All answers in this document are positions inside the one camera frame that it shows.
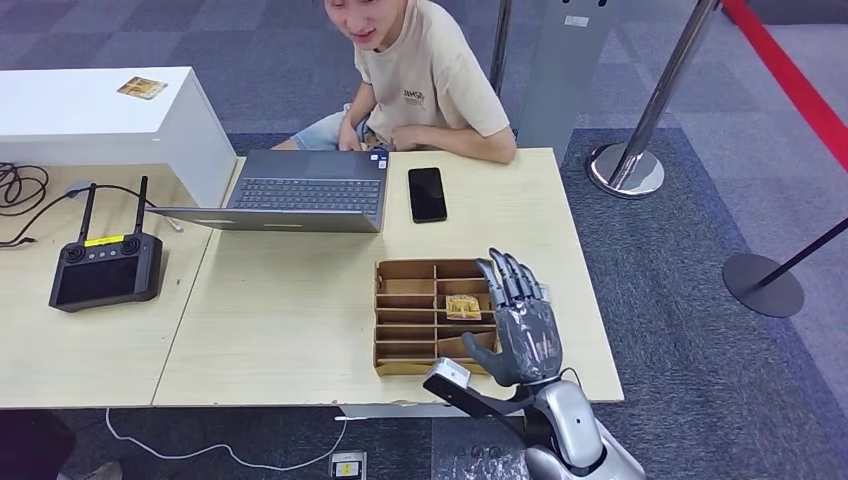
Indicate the person's left hand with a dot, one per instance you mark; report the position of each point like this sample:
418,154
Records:
407,138

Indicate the person's right hand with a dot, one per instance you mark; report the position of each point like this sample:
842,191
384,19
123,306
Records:
350,136

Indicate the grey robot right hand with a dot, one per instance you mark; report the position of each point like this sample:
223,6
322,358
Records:
526,338

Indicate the gold patterned card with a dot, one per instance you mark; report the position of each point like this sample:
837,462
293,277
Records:
142,88
464,307

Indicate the person's right forearm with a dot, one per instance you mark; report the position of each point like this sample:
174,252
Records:
361,106

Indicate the person's left forearm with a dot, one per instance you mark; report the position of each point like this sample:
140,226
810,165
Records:
470,144

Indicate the person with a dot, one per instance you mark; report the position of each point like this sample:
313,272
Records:
33,444
430,73

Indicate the black smartphone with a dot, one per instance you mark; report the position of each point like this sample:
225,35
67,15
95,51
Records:
427,195

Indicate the grey open laptop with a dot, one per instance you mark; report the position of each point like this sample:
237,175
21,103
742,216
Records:
305,195

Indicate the cardboard compartment organizer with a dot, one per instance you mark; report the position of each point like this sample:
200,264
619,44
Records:
411,318

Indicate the thin chrome pole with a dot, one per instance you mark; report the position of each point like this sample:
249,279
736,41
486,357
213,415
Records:
501,40

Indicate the grey kiosk panel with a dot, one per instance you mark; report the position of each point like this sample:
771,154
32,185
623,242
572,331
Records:
563,79

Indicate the steel floor socket plate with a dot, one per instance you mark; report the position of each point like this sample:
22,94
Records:
348,467

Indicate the white box cabinet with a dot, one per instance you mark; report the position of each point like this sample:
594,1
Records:
86,126

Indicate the black remote controller with antennas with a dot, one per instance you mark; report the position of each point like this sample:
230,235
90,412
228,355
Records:
102,278

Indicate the red barrier belt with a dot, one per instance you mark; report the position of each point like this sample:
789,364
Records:
795,79

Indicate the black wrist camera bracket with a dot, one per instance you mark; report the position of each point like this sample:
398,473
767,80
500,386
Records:
490,405

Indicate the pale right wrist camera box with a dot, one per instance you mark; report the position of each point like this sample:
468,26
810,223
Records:
450,374

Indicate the chrome stanchion post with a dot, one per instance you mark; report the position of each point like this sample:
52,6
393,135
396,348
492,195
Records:
626,169

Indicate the black stanchion post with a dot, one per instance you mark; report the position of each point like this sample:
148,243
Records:
762,285

